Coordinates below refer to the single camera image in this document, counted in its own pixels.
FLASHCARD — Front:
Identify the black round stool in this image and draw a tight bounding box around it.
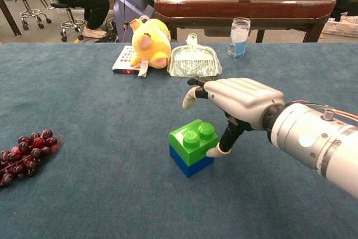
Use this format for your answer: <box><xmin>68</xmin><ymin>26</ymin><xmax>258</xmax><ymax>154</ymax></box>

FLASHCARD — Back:
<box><xmin>50</xmin><ymin>0</ymin><xmax>87</xmax><ymax>43</ymax></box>

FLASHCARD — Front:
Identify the green toy block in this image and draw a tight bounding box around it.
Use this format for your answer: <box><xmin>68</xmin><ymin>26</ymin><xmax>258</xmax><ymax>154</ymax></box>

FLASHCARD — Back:
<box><xmin>168</xmin><ymin>119</ymin><xmax>219</xmax><ymax>167</ymax></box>

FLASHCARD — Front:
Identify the red plastic grape bunch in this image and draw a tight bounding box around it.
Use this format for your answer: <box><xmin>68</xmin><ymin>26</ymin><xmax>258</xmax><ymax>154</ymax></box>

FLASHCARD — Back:
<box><xmin>0</xmin><ymin>129</ymin><xmax>64</xmax><ymax>188</ymax></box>

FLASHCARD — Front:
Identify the white plastic basket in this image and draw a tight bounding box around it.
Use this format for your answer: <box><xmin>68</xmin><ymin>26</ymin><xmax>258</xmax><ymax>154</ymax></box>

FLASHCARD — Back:
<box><xmin>322</xmin><ymin>16</ymin><xmax>358</xmax><ymax>38</ymax></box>

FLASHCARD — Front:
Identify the blue felt table cloth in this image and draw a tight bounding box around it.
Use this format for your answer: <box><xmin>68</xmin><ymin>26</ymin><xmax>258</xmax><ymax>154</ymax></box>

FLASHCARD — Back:
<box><xmin>0</xmin><ymin>42</ymin><xmax>358</xmax><ymax>239</ymax></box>

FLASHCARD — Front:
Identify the white booklet red print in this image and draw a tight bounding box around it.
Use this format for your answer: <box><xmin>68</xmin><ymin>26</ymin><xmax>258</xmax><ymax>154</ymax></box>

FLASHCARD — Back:
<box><xmin>112</xmin><ymin>45</ymin><xmax>143</xmax><ymax>75</ymax></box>

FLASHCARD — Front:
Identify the brown mahjong table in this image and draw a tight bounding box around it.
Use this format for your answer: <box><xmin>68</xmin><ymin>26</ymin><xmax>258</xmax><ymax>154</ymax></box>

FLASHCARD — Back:
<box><xmin>153</xmin><ymin>0</ymin><xmax>337</xmax><ymax>43</ymax></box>

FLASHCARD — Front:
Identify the yellow plush toy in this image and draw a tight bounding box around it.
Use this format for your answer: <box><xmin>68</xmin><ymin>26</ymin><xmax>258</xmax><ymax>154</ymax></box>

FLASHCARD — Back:
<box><xmin>129</xmin><ymin>17</ymin><xmax>172</xmax><ymax>78</ymax></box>

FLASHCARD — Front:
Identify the green packaged dustpan set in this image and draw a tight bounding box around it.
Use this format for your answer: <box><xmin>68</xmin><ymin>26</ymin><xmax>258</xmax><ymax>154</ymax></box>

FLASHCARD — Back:
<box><xmin>167</xmin><ymin>33</ymin><xmax>223</xmax><ymax>78</ymax></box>

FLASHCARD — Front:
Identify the blue building block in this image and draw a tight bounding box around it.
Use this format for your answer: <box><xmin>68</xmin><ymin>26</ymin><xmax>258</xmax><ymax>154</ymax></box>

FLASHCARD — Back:
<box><xmin>168</xmin><ymin>143</ymin><xmax>215</xmax><ymax>179</ymax></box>

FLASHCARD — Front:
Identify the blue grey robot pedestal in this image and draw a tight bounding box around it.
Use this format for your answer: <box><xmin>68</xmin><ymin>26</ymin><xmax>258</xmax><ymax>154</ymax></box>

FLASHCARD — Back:
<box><xmin>113</xmin><ymin>0</ymin><xmax>156</xmax><ymax>43</ymax></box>

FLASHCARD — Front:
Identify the clear jar blue label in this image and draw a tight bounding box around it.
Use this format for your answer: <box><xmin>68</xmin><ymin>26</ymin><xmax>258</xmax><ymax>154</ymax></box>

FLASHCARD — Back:
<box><xmin>227</xmin><ymin>17</ymin><xmax>251</xmax><ymax>59</ymax></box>

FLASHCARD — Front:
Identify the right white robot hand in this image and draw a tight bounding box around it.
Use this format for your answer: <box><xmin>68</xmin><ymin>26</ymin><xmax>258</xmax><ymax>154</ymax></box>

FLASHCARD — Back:
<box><xmin>182</xmin><ymin>76</ymin><xmax>285</xmax><ymax>158</ymax></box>

